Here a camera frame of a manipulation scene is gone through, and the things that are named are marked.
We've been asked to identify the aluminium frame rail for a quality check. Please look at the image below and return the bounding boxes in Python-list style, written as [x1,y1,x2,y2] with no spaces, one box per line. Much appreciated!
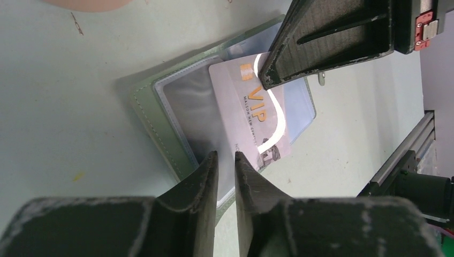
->
[358,111,435,196]

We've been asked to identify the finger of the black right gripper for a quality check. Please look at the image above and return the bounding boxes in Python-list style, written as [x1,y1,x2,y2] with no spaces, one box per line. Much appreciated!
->
[259,0,394,89]

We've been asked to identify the pink oval tray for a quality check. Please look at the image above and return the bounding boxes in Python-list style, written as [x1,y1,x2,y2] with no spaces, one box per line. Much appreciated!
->
[43,0,132,13]

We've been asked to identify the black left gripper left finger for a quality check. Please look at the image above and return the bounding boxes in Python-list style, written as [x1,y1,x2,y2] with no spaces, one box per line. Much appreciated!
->
[1,152,218,256]

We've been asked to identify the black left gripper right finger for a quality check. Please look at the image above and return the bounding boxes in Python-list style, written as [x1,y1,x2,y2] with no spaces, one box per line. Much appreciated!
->
[235,152,443,256]

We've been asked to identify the silver VIP credit card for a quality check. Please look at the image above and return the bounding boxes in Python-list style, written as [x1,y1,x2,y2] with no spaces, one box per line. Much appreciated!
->
[208,52,291,170]

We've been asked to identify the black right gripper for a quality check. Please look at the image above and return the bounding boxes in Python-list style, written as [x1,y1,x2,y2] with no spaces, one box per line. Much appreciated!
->
[392,0,453,55]

